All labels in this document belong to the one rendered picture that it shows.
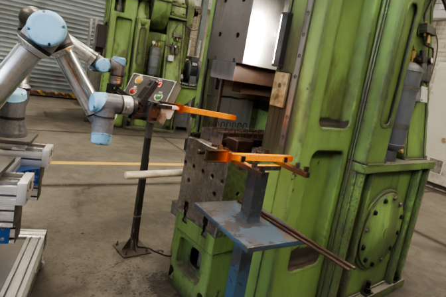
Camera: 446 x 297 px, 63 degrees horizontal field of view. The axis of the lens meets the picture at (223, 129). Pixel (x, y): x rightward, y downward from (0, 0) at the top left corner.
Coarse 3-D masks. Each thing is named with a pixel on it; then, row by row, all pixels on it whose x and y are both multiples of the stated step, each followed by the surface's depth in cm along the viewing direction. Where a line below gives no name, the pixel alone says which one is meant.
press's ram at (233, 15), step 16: (224, 0) 199; (240, 0) 188; (256, 0) 182; (272, 0) 188; (288, 0) 195; (224, 16) 198; (240, 16) 188; (256, 16) 184; (272, 16) 191; (224, 32) 197; (240, 32) 187; (256, 32) 187; (272, 32) 194; (224, 48) 197; (240, 48) 187; (256, 48) 189; (272, 48) 196; (256, 64) 192
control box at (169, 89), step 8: (144, 80) 236; (160, 80) 232; (168, 80) 230; (128, 88) 237; (136, 88) 235; (160, 88) 229; (168, 88) 227; (176, 88) 230; (136, 96) 232; (152, 96) 228; (168, 96) 225; (176, 96) 232; (160, 112) 221; (160, 120) 222
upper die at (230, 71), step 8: (216, 64) 202; (224, 64) 196; (232, 64) 191; (240, 64) 192; (216, 72) 201; (224, 72) 196; (232, 72) 191; (240, 72) 193; (248, 72) 196; (256, 72) 200; (264, 72) 204; (272, 72) 207; (232, 80) 191; (240, 80) 194; (248, 80) 198; (256, 80) 201; (264, 80) 205; (272, 80) 209
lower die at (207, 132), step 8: (208, 128) 205; (200, 136) 211; (208, 136) 205; (216, 136) 200; (224, 136) 196; (232, 136) 200; (248, 136) 207; (256, 136) 211; (224, 144) 198; (256, 144) 213
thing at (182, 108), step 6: (162, 102) 150; (168, 102) 154; (180, 108) 155; (186, 108) 158; (192, 108) 160; (204, 114) 165; (210, 114) 167; (216, 114) 169; (222, 114) 171; (228, 114) 176; (234, 120) 177
